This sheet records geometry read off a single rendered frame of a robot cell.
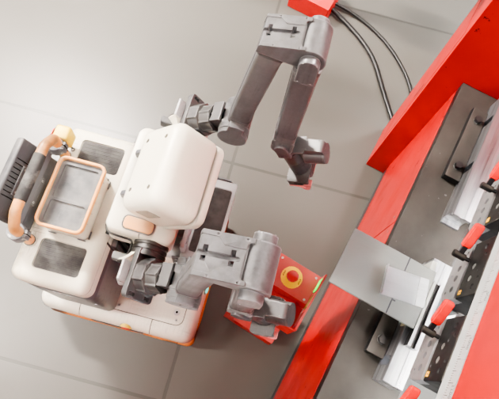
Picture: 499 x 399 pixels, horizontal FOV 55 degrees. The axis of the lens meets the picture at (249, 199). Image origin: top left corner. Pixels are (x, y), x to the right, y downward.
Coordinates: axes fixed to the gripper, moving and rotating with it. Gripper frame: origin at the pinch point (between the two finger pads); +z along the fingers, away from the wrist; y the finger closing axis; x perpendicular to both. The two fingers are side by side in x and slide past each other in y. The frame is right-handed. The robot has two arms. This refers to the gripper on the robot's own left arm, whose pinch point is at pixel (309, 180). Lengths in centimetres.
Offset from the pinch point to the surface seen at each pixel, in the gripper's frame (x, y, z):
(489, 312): -51, -36, -23
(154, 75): 121, 81, 50
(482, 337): -50, -41, -24
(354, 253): -15.7, -18.8, 7.6
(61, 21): 176, 99, 22
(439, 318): -41, -37, -12
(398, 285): -28.0, -24.6, 13.6
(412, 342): -33, -39, 17
